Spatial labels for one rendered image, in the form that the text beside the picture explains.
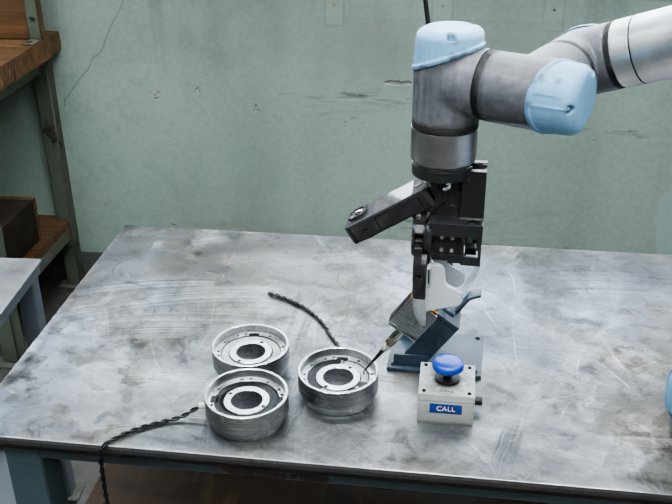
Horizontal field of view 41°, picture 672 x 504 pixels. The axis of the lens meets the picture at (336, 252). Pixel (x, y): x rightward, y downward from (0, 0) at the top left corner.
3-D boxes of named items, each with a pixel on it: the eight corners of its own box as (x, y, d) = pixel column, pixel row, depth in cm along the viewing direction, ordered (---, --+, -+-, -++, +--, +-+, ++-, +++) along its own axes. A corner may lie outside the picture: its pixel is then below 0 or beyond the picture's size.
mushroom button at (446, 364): (430, 400, 114) (431, 367, 111) (431, 381, 117) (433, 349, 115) (462, 402, 113) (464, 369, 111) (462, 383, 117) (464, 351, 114)
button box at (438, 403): (416, 423, 113) (418, 391, 111) (419, 389, 120) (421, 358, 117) (481, 428, 112) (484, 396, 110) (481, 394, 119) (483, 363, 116)
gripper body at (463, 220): (479, 273, 104) (486, 176, 99) (405, 267, 106) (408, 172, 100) (481, 244, 111) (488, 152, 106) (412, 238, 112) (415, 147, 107)
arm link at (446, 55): (472, 40, 91) (399, 29, 95) (466, 143, 96) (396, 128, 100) (505, 24, 97) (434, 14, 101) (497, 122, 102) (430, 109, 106)
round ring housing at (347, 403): (374, 423, 114) (374, 396, 112) (292, 416, 115) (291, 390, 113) (381, 374, 123) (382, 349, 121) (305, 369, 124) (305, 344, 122)
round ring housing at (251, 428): (292, 394, 119) (291, 368, 117) (285, 446, 110) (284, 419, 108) (213, 392, 119) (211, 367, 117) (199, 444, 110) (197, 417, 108)
